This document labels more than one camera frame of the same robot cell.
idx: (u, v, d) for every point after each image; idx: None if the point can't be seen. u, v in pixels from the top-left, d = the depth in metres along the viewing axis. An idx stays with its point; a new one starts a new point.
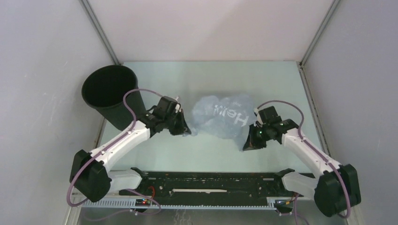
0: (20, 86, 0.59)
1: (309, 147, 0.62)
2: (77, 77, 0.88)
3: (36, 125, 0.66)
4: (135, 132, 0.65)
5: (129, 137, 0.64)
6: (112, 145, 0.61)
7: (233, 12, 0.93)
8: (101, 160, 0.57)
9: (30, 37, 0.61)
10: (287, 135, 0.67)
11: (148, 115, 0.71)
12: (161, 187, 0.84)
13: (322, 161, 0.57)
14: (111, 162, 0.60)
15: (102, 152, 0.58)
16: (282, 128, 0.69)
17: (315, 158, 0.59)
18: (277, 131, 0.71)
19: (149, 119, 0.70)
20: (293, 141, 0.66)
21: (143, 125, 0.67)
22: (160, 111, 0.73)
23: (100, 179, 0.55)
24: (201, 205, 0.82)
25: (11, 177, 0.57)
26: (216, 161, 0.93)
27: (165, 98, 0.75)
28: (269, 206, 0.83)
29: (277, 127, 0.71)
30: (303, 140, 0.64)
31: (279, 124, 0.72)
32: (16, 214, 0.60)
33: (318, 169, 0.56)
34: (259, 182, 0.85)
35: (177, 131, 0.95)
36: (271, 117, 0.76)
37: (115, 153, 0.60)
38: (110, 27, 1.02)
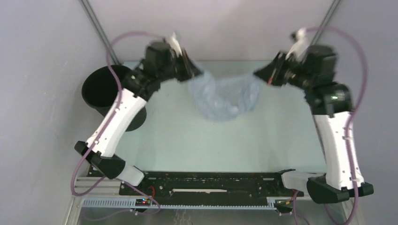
0: (20, 86, 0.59)
1: (344, 151, 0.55)
2: (78, 76, 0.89)
3: (36, 125, 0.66)
4: (124, 108, 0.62)
5: (119, 115, 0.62)
6: (106, 129, 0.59)
7: (233, 12, 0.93)
8: (97, 150, 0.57)
9: (30, 37, 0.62)
10: (332, 120, 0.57)
11: (134, 76, 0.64)
12: (161, 187, 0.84)
13: (348, 174, 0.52)
14: (111, 147, 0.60)
15: (96, 140, 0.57)
16: (326, 104, 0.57)
17: (343, 167, 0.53)
18: (321, 101, 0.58)
19: (139, 80, 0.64)
20: (332, 133, 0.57)
21: (130, 93, 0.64)
22: (149, 66, 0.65)
23: (105, 166, 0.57)
24: (201, 205, 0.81)
25: (11, 177, 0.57)
26: (216, 160, 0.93)
27: (151, 47, 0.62)
28: (269, 206, 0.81)
29: (326, 97, 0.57)
30: (345, 138, 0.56)
31: (332, 95, 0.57)
32: (16, 214, 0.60)
33: (339, 181, 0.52)
34: (259, 182, 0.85)
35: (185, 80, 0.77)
36: (324, 73, 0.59)
37: (110, 139, 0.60)
38: (110, 27, 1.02)
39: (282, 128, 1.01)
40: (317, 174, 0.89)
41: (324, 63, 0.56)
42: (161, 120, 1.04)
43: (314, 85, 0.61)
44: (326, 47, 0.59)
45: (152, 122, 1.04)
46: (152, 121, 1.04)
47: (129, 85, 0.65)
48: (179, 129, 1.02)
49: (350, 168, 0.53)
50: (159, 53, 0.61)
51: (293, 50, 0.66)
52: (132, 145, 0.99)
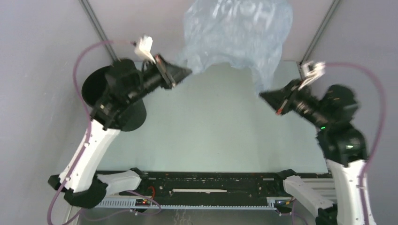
0: (20, 86, 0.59)
1: (357, 196, 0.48)
2: (77, 76, 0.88)
3: (36, 125, 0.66)
4: (93, 141, 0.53)
5: (90, 150, 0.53)
6: (77, 163, 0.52)
7: (233, 12, 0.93)
8: (69, 187, 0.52)
9: (30, 37, 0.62)
10: (348, 171, 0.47)
11: (103, 106, 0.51)
12: (161, 187, 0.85)
13: (360, 221, 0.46)
14: (87, 178, 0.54)
15: (67, 177, 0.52)
16: (346, 155, 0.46)
17: (356, 213, 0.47)
18: (333, 146, 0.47)
19: (107, 112, 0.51)
20: (347, 182, 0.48)
21: (102, 125, 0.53)
22: (113, 91, 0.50)
23: (83, 198, 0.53)
24: (201, 205, 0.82)
25: (11, 178, 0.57)
26: (216, 160, 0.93)
27: (112, 71, 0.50)
28: (269, 206, 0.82)
29: (341, 145, 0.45)
30: (360, 186, 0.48)
31: (348, 141, 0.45)
32: (15, 214, 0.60)
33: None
34: (259, 182, 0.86)
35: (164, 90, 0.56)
36: (343, 117, 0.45)
37: (84, 172, 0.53)
38: (110, 26, 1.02)
39: (282, 128, 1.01)
40: (317, 174, 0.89)
41: (345, 112, 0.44)
42: (161, 120, 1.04)
43: (331, 125, 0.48)
44: (345, 86, 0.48)
45: (152, 121, 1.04)
46: (152, 121, 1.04)
47: (100, 116, 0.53)
48: (179, 128, 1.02)
49: (363, 214, 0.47)
50: (121, 78, 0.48)
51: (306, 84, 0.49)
52: (132, 145, 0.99)
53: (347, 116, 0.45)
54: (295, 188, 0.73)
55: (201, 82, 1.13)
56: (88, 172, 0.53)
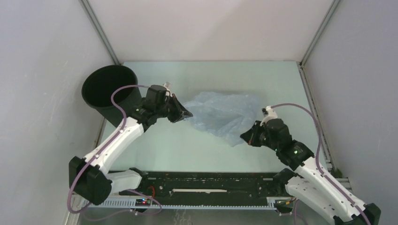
0: (19, 86, 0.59)
1: (330, 185, 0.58)
2: (77, 77, 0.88)
3: (36, 125, 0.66)
4: (127, 131, 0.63)
5: (121, 136, 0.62)
6: (106, 146, 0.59)
7: (232, 12, 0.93)
8: (96, 164, 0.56)
9: (30, 38, 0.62)
10: (306, 169, 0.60)
11: (139, 109, 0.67)
12: (161, 187, 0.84)
13: (348, 203, 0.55)
14: (108, 166, 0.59)
15: (96, 155, 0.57)
16: (297, 160, 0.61)
17: (339, 197, 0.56)
18: (290, 160, 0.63)
19: (141, 113, 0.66)
20: (311, 176, 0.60)
21: (134, 122, 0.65)
22: (149, 103, 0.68)
23: (99, 183, 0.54)
24: (202, 205, 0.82)
25: (11, 178, 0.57)
26: (217, 162, 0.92)
27: (152, 88, 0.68)
28: (269, 206, 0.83)
29: (290, 155, 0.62)
30: (323, 175, 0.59)
31: (293, 152, 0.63)
32: (16, 213, 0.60)
33: (346, 213, 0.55)
34: (259, 182, 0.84)
35: (176, 118, 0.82)
36: (283, 141, 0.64)
37: (110, 156, 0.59)
38: (110, 27, 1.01)
39: None
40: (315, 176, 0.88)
41: (280, 134, 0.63)
42: (161, 120, 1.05)
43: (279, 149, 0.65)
44: (276, 119, 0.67)
45: None
46: None
47: (133, 116, 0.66)
48: (179, 129, 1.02)
49: (345, 197, 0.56)
50: (159, 94, 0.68)
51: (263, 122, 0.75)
52: (132, 145, 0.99)
53: (282, 136, 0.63)
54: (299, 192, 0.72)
55: (201, 82, 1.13)
56: (111, 158, 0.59)
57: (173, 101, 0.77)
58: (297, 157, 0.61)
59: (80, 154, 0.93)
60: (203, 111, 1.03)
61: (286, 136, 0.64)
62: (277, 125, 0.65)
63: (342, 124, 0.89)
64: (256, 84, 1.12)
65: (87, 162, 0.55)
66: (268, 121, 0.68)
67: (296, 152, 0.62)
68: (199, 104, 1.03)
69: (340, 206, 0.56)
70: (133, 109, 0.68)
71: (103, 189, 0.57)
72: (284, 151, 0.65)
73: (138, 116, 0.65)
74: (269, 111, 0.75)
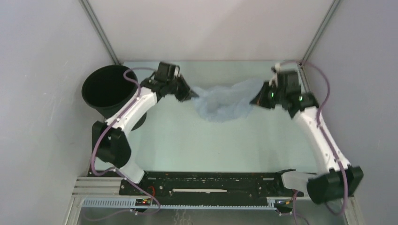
0: (19, 86, 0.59)
1: (322, 138, 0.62)
2: (78, 77, 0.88)
3: (36, 125, 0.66)
4: (142, 98, 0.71)
5: (138, 103, 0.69)
6: (125, 112, 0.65)
7: (232, 12, 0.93)
8: (118, 126, 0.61)
9: (30, 38, 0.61)
10: (303, 115, 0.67)
11: (151, 81, 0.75)
12: (161, 187, 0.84)
13: (332, 157, 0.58)
14: (129, 127, 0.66)
15: (118, 119, 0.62)
16: (299, 106, 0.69)
17: (325, 150, 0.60)
18: (293, 104, 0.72)
19: (153, 84, 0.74)
20: (307, 124, 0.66)
21: (150, 91, 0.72)
22: (161, 76, 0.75)
23: (122, 143, 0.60)
24: (201, 205, 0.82)
25: (11, 178, 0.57)
26: (217, 162, 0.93)
27: (164, 63, 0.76)
28: (269, 206, 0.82)
29: (294, 101, 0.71)
30: (319, 125, 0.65)
31: (298, 99, 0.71)
32: (16, 214, 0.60)
33: (325, 165, 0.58)
34: (259, 182, 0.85)
35: (182, 97, 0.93)
36: (289, 86, 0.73)
37: (129, 120, 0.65)
38: (110, 27, 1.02)
39: (284, 128, 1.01)
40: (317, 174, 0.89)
41: (287, 79, 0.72)
42: (161, 120, 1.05)
43: (284, 94, 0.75)
44: (293, 71, 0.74)
45: (152, 122, 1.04)
46: (152, 122, 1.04)
47: (147, 86, 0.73)
48: (179, 129, 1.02)
49: (331, 151, 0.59)
50: (170, 70, 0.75)
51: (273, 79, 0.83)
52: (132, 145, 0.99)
53: (289, 81, 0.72)
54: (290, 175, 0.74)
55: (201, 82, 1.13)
56: (130, 122, 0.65)
57: (181, 80, 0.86)
58: (302, 103, 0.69)
59: (80, 154, 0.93)
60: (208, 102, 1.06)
61: (293, 84, 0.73)
62: (288, 72, 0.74)
63: (342, 124, 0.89)
64: None
65: (109, 125, 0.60)
66: (281, 71, 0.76)
67: (302, 99, 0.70)
68: (205, 94, 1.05)
69: (323, 157, 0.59)
70: (146, 80, 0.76)
71: (124, 152, 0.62)
72: (289, 95, 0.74)
73: (150, 86, 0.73)
74: (278, 70, 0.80)
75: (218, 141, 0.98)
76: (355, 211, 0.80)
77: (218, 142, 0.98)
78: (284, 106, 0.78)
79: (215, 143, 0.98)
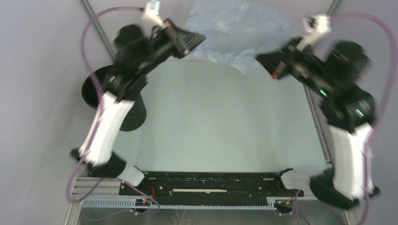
0: (20, 86, 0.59)
1: (361, 162, 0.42)
2: (77, 77, 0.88)
3: (36, 125, 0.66)
4: (109, 114, 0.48)
5: (103, 123, 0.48)
6: (91, 138, 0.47)
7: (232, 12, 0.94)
8: (90, 159, 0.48)
9: (30, 38, 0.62)
10: (355, 138, 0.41)
11: (114, 77, 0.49)
12: (161, 187, 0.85)
13: (361, 183, 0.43)
14: (104, 154, 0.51)
15: (86, 150, 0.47)
16: (354, 118, 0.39)
17: (358, 176, 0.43)
18: (340, 110, 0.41)
19: (118, 84, 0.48)
20: (350, 150, 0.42)
21: (112, 97, 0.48)
22: (126, 63, 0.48)
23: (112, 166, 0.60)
24: (202, 205, 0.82)
25: (11, 178, 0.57)
26: (216, 163, 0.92)
27: (126, 31, 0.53)
28: (269, 206, 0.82)
29: (348, 108, 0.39)
30: (365, 153, 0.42)
31: (355, 105, 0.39)
32: (16, 214, 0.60)
33: (350, 191, 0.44)
34: (259, 182, 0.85)
35: (179, 55, 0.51)
36: (339, 82, 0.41)
37: (99, 146, 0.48)
38: (110, 27, 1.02)
39: (285, 128, 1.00)
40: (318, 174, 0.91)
41: (335, 64, 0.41)
42: (161, 120, 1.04)
43: (331, 95, 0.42)
44: (347, 41, 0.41)
45: (151, 122, 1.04)
46: (152, 122, 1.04)
47: (111, 88, 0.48)
48: (178, 129, 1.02)
49: (363, 177, 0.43)
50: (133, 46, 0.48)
51: (306, 42, 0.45)
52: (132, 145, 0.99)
53: (338, 69, 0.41)
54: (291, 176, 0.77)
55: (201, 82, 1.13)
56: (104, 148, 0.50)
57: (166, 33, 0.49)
58: (341, 85, 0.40)
59: None
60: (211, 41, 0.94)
61: (346, 75, 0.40)
62: (339, 50, 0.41)
63: None
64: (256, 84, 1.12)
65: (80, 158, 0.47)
66: (337, 46, 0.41)
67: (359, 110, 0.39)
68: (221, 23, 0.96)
69: (350, 184, 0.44)
70: (106, 79, 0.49)
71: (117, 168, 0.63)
72: (340, 100, 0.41)
73: (116, 87, 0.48)
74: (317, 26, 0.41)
75: (218, 141, 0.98)
76: (355, 211, 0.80)
77: (218, 141, 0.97)
78: (330, 111, 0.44)
79: (215, 143, 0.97)
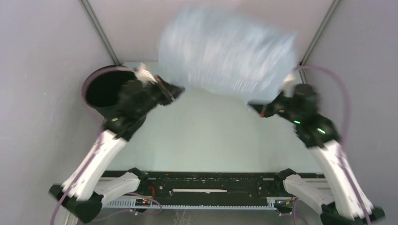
0: (20, 86, 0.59)
1: (344, 177, 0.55)
2: (77, 77, 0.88)
3: (36, 125, 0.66)
4: (103, 150, 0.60)
5: (98, 157, 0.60)
6: (82, 172, 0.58)
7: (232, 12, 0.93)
8: (73, 193, 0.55)
9: (30, 37, 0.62)
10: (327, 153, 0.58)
11: (117, 118, 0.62)
12: (161, 187, 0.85)
13: (356, 203, 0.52)
14: (88, 192, 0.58)
15: (73, 183, 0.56)
16: (320, 140, 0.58)
17: (348, 191, 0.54)
18: (309, 135, 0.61)
19: (120, 124, 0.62)
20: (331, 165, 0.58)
21: (113, 135, 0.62)
22: (126, 107, 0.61)
23: (87, 206, 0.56)
24: (202, 205, 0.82)
25: (11, 179, 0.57)
26: (217, 163, 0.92)
27: (126, 93, 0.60)
28: (269, 206, 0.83)
29: (315, 133, 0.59)
30: (342, 165, 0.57)
31: (318, 129, 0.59)
32: (16, 214, 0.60)
33: (350, 210, 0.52)
34: (259, 182, 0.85)
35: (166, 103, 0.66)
36: (306, 111, 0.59)
37: (89, 181, 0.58)
38: (110, 27, 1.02)
39: (285, 128, 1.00)
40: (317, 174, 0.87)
41: (308, 103, 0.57)
42: (161, 121, 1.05)
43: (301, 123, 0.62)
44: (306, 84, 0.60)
45: (152, 122, 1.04)
46: (152, 122, 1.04)
47: (112, 128, 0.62)
48: (179, 129, 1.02)
49: (356, 196, 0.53)
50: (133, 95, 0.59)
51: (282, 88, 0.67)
52: (132, 145, 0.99)
53: (309, 106, 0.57)
54: (294, 186, 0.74)
55: None
56: (91, 181, 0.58)
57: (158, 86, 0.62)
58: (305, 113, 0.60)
59: (80, 154, 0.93)
60: (202, 31, 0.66)
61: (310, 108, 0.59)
62: (305, 92, 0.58)
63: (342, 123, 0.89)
64: None
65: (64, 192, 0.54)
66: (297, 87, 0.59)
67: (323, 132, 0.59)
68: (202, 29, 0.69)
69: (347, 201, 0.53)
70: (110, 119, 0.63)
71: (92, 210, 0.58)
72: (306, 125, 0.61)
73: (117, 127, 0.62)
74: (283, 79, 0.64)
75: (218, 141, 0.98)
76: None
77: (218, 141, 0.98)
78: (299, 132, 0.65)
79: (216, 143, 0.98)
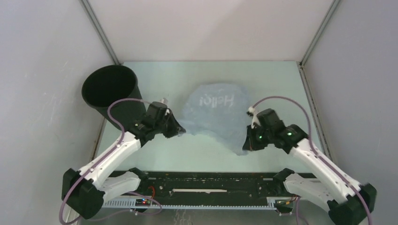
0: (20, 86, 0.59)
1: (324, 166, 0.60)
2: (77, 77, 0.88)
3: (36, 125, 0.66)
4: (124, 145, 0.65)
5: (119, 150, 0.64)
6: (102, 161, 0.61)
7: (232, 12, 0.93)
8: (89, 178, 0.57)
9: (30, 38, 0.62)
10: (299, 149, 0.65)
11: (137, 124, 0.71)
12: (161, 187, 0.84)
13: (343, 183, 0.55)
14: (102, 179, 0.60)
15: (91, 169, 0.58)
16: (291, 141, 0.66)
17: (333, 178, 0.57)
18: (284, 141, 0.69)
19: (140, 129, 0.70)
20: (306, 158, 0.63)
21: (133, 137, 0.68)
22: (149, 119, 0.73)
23: (91, 198, 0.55)
24: (201, 205, 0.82)
25: (11, 179, 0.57)
26: (216, 163, 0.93)
27: (154, 105, 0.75)
28: (269, 206, 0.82)
29: (285, 138, 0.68)
30: (317, 155, 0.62)
31: (287, 133, 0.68)
32: (16, 214, 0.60)
33: (340, 193, 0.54)
34: (259, 182, 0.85)
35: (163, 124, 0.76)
36: (274, 124, 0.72)
37: (105, 170, 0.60)
38: (109, 27, 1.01)
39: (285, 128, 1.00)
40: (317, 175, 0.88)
41: (269, 118, 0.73)
42: None
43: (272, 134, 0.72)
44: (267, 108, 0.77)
45: None
46: None
47: (133, 131, 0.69)
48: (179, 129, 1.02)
49: (342, 179, 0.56)
50: (161, 110, 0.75)
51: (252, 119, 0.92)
52: None
53: (270, 120, 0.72)
54: (297, 186, 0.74)
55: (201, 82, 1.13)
56: (108, 169, 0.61)
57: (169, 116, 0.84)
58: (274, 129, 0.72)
59: (80, 154, 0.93)
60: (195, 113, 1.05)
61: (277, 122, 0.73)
62: (265, 112, 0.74)
63: (342, 124, 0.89)
64: (256, 84, 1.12)
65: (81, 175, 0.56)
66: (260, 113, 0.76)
67: (290, 134, 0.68)
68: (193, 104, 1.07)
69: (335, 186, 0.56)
70: (133, 123, 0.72)
71: (95, 203, 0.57)
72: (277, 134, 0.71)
73: (136, 131, 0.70)
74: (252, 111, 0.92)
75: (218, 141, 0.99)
76: None
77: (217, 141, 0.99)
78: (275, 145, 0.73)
79: (215, 143, 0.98)
